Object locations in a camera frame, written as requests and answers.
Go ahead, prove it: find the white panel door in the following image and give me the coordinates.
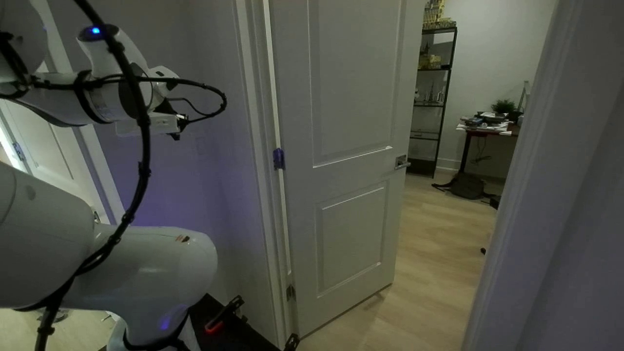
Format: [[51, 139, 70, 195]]
[[261, 0, 429, 340]]

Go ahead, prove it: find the black bag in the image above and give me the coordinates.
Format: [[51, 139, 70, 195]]
[[433, 172, 503, 211]]

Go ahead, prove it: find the black metal shelf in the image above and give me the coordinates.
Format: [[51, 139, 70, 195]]
[[405, 22, 460, 180]]

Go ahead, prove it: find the orange black clamp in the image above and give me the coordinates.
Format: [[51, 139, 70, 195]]
[[203, 295, 247, 338]]

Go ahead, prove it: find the black mounting table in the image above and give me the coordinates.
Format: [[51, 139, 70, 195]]
[[187, 291, 283, 351]]

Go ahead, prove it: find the wooden desk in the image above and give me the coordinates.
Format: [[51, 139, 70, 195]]
[[454, 119, 520, 211]]

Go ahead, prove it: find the cluttered papers pile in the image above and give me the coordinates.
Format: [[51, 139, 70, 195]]
[[458, 110, 517, 137]]

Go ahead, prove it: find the yellowish decoration plant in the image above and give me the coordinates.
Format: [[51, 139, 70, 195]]
[[421, 0, 452, 30]]

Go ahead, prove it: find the small green potted plant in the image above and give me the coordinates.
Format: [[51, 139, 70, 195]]
[[489, 98, 524, 127]]

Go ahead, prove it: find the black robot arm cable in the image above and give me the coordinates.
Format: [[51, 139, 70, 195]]
[[0, 0, 230, 351]]

